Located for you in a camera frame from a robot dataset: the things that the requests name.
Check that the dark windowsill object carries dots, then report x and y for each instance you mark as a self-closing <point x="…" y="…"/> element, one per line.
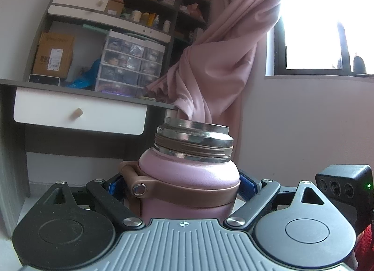
<point x="359" y="65"/>

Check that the yellow bottle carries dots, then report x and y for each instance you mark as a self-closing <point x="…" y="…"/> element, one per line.
<point x="151" y="19"/>

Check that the blue plastic bag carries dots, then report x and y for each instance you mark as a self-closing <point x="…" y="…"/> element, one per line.
<point x="93" y="69"/>

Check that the cream jar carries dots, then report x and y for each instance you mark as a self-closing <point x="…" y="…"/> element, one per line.
<point x="136" y="16"/>

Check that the small white desk device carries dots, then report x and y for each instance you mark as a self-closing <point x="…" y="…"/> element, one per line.
<point x="43" y="79"/>

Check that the pink curtain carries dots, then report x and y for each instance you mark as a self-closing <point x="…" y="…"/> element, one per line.
<point x="228" y="55"/>

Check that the small cardboard box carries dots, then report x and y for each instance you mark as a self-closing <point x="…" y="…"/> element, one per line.
<point x="114" y="6"/>

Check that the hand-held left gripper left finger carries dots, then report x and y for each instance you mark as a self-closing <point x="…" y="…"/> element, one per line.
<point x="115" y="187"/>

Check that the dark framed window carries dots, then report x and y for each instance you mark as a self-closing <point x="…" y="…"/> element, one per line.
<point x="279" y="55"/>

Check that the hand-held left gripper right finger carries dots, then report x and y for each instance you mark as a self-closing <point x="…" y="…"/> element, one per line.
<point x="248" y="187"/>

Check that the grey desk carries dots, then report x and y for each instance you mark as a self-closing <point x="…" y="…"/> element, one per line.
<point x="73" y="145"/>

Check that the person's right forearm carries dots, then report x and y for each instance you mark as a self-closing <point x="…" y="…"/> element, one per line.
<point x="366" y="247"/>

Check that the pink insulated bottle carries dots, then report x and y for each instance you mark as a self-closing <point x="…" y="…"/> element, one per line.
<point x="187" y="177"/>

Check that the white desk drawer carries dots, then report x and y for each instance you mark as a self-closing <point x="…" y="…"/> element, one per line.
<point x="111" y="116"/>

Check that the white bottle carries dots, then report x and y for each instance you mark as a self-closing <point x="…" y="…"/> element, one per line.
<point x="166" y="25"/>

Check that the grey white shelf unit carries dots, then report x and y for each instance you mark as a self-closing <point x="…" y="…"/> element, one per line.
<point x="117" y="24"/>

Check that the clear plastic drawer organizer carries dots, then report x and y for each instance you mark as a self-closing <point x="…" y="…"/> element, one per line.
<point x="128" y="63"/>

